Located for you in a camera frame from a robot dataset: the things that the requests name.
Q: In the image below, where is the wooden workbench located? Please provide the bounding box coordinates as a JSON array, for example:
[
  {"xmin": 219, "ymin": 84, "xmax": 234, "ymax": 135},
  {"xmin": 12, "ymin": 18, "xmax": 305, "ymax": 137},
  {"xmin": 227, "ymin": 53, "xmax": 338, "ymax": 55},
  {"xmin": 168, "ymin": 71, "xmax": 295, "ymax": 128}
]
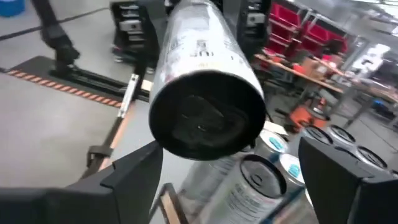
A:
[{"xmin": 254, "ymin": 53, "xmax": 345, "ymax": 95}]

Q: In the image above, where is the blue barrel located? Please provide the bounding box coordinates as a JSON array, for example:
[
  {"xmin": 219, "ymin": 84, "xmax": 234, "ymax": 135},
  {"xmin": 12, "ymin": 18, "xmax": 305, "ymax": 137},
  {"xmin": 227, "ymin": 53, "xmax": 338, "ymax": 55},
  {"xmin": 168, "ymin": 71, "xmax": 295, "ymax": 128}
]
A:
[{"xmin": 0, "ymin": 0, "xmax": 25, "ymax": 18}]

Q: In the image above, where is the orange shop vacuum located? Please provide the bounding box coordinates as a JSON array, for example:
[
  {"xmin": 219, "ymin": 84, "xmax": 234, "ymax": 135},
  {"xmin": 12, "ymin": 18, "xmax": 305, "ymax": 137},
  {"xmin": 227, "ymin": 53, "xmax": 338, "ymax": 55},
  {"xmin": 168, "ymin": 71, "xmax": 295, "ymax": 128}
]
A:
[{"xmin": 287, "ymin": 96, "xmax": 331, "ymax": 133}]

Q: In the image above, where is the red storage bin rack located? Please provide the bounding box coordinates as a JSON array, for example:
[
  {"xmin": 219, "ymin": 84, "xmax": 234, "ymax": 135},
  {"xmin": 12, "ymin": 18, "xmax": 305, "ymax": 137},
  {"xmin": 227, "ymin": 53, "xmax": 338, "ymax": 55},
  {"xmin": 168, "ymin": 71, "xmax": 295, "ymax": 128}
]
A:
[{"xmin": 269, "ymin": 2, "xmax": 349, "ymax": 62}]

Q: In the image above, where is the black orange hazard mat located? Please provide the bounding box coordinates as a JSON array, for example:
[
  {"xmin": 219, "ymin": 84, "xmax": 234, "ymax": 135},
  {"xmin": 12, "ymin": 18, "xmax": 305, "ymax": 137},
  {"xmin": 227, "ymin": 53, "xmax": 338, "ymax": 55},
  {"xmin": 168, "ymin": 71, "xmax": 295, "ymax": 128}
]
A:
[{"xmin": 6, "ymin": 55, "xmax": 124, "ymax": 108}]

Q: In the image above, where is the Celsius Arctic can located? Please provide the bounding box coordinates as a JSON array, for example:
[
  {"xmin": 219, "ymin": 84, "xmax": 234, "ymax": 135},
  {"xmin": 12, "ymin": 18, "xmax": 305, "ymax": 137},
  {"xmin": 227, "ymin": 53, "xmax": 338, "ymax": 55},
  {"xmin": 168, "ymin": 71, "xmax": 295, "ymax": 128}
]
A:
[
  {"xmin": 297, "ymin": 125, "xmax": 334, "ymax": 156},
  {"xmin": 354, "ymin": 145, "xmax": 389, "ymax": 170}
]

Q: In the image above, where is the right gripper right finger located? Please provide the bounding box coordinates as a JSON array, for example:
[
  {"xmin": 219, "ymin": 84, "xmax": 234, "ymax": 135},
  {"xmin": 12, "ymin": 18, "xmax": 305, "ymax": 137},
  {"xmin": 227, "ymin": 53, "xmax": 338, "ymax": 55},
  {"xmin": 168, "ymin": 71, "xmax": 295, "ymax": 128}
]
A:
[{"xmin": 298, "ymin": 136, "xmax": 398, "ymax": 224}]

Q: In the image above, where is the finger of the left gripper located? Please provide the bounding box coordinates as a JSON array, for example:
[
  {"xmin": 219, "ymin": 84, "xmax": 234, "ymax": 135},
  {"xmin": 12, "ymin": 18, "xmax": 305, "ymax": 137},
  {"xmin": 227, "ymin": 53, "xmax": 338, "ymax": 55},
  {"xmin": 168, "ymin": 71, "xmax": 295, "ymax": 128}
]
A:
[
  {"xmin": 109, "ymin": 0, "xmax": 160, "ymax": 63},
  {"xmin": 244, "ymin": 0, "xmax": 272, "ymax": 58}
]

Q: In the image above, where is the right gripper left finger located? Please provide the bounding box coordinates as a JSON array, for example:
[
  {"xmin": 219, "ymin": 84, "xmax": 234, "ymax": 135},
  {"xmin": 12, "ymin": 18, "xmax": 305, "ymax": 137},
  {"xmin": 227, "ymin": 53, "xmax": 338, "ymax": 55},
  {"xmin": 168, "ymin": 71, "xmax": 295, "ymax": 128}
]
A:
[{"xmin": 0, "ymin": 141, "xmax": 164, "ymax": 224}]

